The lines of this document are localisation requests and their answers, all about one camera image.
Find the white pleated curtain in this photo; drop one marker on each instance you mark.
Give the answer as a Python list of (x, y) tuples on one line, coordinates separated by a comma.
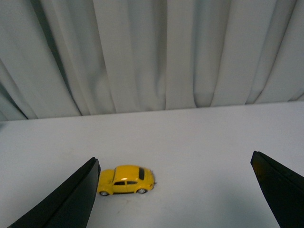
[(62, 58)]

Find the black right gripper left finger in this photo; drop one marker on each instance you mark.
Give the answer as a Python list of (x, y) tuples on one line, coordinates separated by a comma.
[(69, 205)]

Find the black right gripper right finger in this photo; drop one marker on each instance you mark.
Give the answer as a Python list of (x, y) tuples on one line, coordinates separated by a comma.
[(282, 188)]

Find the yellow beetle toy car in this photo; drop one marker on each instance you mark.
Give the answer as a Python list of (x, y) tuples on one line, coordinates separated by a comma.
[(125, 179)]

